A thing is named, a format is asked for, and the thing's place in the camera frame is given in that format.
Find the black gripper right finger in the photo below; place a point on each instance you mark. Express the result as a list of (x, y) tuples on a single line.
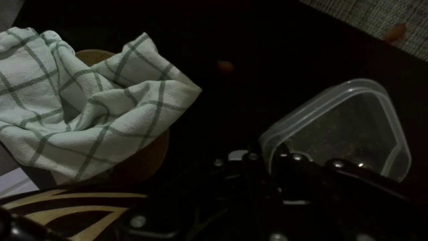
[(322, 201)]

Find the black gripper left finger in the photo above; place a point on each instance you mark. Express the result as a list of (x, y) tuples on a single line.
[(249, 196)]

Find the brown round vessel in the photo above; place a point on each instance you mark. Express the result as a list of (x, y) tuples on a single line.
[(148, 158)]

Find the orange food crumb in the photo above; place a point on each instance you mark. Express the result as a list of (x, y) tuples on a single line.
[(395, 33), (225, 66)]

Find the black table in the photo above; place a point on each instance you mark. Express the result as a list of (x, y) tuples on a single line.
[(268, 45)]

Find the white green checkered cloth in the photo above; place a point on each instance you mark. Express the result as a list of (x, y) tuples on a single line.
[(89, 112)]

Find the grey placemat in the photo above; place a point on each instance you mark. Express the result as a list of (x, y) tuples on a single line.
[(356, 14)]

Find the patterned wooden bowl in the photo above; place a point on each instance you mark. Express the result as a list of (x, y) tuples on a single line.
[(54, 215)]

